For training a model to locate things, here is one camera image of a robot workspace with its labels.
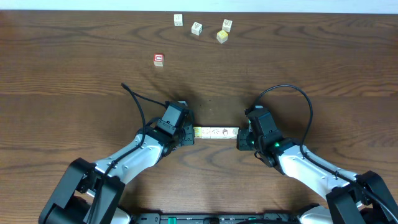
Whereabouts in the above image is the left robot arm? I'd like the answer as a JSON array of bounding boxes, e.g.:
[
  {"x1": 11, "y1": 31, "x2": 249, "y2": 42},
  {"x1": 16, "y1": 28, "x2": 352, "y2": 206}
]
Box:
[{"x1": 38, "y1": 101, "x2": 194, "y2": 223}]

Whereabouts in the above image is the wooden block with lattice top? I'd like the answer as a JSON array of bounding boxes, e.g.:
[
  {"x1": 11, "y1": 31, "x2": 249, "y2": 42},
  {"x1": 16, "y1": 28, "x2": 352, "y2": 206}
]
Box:
[{"x1": 222, "y1": 19, "x2": 233, "y2": 33}]

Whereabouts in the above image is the plain white wooden block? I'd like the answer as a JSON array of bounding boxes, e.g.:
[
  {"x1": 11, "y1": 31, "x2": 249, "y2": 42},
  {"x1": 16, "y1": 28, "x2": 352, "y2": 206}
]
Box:
[{"x1": 201, "y1": 127, "x2": 211, "y2": 139}]

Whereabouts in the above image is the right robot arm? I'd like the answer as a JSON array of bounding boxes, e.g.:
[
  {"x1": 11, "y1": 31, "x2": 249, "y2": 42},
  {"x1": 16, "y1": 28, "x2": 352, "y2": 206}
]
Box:
[{"x1": 237, "y1": 106, "x2": 397, "y2": 223}]

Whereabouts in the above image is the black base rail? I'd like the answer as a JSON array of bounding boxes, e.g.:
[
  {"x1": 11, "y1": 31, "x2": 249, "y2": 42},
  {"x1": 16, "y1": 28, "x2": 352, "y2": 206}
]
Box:
[{"x1": 130, "y1": 212, "x2": 300, "y2": 224}]

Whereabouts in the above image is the yellow letter K block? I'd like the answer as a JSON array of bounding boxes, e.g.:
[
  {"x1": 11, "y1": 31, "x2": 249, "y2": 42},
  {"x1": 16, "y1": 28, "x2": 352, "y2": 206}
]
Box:
[{"x1": 220, "y1": 128, "x2": 229, "y2": 139}]

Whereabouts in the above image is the red top wooden block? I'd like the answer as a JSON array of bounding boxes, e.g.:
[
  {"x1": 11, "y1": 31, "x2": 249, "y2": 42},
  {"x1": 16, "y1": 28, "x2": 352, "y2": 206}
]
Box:
[{"x1": 153, "y1": 54, "x2": 165, "y2": 67}]

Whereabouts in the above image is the wooden block with number three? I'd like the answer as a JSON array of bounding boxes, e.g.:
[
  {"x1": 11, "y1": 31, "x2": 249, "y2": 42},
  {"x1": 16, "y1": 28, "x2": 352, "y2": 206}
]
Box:
[{"x1": 191, "y1": 22, "x2": 203, "y2": 35}]

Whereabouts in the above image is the wooden block with animal drawing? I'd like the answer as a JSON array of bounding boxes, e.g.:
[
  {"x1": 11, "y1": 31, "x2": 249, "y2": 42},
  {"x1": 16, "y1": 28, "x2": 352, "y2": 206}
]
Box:
[{"x1": 174, "y1": 14, "x2": 183, "y2": 27}]

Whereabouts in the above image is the yellow letter G block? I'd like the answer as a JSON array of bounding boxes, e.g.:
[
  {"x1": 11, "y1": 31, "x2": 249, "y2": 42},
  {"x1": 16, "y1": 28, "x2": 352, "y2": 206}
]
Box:
[{"x1": 228, "y1": 128, "x2": 239, "y2": 139}]

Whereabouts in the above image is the green edged wooden block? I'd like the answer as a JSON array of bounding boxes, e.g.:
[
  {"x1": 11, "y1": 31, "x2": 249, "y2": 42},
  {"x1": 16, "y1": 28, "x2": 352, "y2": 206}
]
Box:
[{"x1": 210, "y1": 127, "x2": 220, "y2": 139}]

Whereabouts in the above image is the yellow top wooden block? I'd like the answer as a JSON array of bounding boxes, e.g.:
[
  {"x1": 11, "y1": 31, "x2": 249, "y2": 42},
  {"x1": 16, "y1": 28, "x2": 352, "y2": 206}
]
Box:
[{"x1": 216, "y1": 30, "x2": 229, "y2": 44}]

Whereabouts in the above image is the yellow block with ball picture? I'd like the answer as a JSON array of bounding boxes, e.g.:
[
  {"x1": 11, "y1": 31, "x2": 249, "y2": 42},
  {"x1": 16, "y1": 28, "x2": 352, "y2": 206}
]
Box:
[{"x1": 193, "y1": 126, "x2": 201, "y2": 139}]

